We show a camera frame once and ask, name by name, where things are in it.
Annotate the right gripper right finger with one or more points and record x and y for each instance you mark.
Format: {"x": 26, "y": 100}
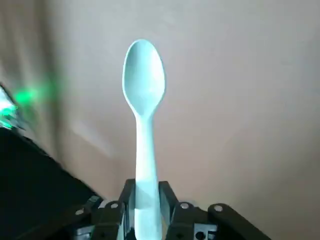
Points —
{"x": 180, "y": 220}

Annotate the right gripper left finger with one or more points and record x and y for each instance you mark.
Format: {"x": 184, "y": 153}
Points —
{"x": 110, "y": 220}

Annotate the pale green small spoon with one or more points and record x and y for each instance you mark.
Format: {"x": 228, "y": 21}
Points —
{"x": 143, "y": 75}

